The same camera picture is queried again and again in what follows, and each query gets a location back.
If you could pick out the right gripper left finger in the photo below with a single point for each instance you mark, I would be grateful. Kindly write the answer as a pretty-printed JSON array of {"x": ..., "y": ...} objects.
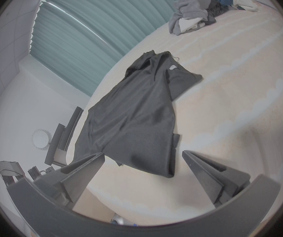
[{"x": 77, "y": 179}]

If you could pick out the pile of clothes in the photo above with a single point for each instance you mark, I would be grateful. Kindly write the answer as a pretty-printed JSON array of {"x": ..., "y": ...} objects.
[{"x": 190, "y": 11}]

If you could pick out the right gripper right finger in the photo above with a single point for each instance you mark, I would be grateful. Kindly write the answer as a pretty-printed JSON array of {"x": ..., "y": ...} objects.
[{"x": 213, "y": 179}]

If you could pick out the blue-green curtain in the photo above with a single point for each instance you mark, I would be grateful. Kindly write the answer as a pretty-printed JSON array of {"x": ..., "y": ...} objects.
[
  {"x": 121, "y": 13},
  {"x": 65, "y": 58}
]

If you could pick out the round white framed mirror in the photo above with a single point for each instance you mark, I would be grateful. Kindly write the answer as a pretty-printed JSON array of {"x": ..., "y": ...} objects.
[{"x": 40, "y": 139}]

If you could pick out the dark grey desk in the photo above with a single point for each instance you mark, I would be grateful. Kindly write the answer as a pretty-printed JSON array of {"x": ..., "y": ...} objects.
[{"x": 53, "y": 147}]

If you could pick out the black T-shirt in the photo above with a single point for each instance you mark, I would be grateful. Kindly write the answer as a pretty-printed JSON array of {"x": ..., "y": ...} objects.
[{"x": 131, "y": 117}]

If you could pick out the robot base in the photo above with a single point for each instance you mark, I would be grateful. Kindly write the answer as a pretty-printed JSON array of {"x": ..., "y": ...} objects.
[{"x": 120, "y": 220}]

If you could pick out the black chest of drawers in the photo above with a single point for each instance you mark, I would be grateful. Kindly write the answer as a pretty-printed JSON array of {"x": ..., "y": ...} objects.
[{"x": 75, "y": 120}]

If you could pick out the bed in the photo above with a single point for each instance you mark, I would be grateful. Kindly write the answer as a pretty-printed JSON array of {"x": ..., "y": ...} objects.
[{"x": 230, "y": 95}]

